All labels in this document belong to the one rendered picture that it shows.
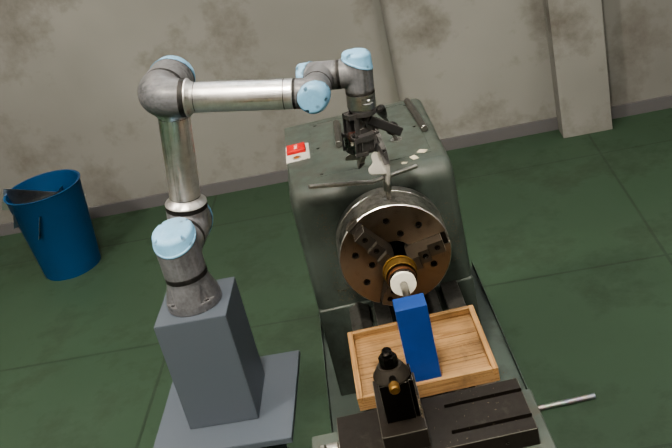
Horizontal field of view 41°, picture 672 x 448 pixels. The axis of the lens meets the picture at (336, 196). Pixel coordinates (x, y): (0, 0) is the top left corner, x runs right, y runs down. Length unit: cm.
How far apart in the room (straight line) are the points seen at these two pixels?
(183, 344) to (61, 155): 373
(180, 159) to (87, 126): 355
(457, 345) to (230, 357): 61
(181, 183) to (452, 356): 85
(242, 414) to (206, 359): 21
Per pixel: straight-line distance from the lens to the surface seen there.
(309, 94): 211
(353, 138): 229
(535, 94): 572
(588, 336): 389
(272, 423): 254
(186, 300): 240
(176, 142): 237
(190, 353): 246
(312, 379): 393
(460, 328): 248
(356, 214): 244
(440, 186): 257
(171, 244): 234
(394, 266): 235
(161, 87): 220
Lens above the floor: 230
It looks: 25 degrees down
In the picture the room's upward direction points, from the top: 14 degrees counter-clockwise
